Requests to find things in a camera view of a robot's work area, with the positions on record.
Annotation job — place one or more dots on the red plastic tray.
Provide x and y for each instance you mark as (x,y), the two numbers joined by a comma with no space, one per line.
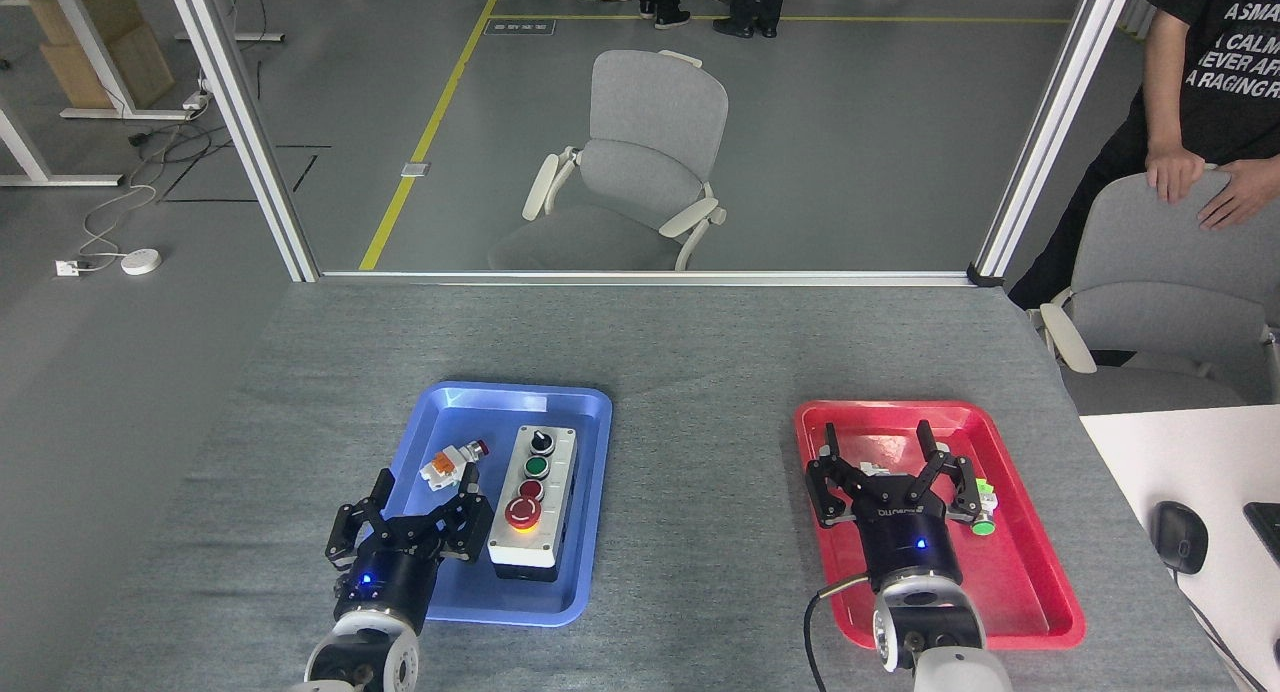
(1020,572)

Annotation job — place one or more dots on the white four-button control box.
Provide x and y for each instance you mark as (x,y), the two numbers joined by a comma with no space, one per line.
(555,492)

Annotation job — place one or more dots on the person in black shirt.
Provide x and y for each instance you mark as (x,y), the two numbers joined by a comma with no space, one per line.
(1230,82)

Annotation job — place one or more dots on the person's right hand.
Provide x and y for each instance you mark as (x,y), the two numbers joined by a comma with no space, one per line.
(1175,172)

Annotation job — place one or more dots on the black keyboard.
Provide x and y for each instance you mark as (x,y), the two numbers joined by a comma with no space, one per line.
(1268,527)

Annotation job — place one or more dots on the white desk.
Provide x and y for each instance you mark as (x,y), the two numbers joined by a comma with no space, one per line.
(1180,452)

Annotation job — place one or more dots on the white wall socket plug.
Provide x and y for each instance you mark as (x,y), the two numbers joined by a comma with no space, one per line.
(67,268)

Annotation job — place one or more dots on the person's left hand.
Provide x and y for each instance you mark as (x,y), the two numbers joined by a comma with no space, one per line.
(1250,187)

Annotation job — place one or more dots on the cardboard box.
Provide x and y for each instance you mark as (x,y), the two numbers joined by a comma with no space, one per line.
(130,62)

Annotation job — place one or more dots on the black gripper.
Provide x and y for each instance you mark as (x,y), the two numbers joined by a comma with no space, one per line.
(392,572)
(910,542)

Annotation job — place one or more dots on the white desk frame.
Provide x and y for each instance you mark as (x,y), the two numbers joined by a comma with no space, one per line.
(30,167)
(90,47)

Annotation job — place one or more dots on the grey office chair white arms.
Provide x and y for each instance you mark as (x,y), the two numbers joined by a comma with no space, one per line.
(640,172)
(1170,272)

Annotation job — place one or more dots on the robot arm white joint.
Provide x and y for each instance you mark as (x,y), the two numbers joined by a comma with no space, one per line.
(362,654)
(935,637)

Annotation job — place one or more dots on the person in black sneakers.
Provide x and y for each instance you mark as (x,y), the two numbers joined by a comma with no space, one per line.
(665,2)

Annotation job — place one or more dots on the red push button switch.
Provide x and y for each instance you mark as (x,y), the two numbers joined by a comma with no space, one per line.
(447,465)

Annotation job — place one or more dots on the person in black trousers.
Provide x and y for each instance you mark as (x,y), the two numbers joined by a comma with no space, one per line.
(750,2)

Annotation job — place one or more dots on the green push button switch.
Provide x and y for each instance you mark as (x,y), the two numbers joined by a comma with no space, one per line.
(987,502)

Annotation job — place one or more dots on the grey floor label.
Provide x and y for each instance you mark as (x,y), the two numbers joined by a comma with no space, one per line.
(520,27)

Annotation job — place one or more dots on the blue plastic tray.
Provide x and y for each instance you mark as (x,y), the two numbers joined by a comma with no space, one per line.
(500,412)

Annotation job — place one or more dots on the black computer mouse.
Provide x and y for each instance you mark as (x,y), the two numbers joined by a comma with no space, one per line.
(1180,537)

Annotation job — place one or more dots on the white round floor device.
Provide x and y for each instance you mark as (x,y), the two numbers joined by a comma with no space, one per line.
(141,262)

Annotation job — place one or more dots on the metal floor plate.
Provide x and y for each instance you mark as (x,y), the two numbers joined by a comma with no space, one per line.
(415,169)

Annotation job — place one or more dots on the silver aluminium post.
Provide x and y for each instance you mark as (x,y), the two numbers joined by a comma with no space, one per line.
(245,122)
(1050,122)

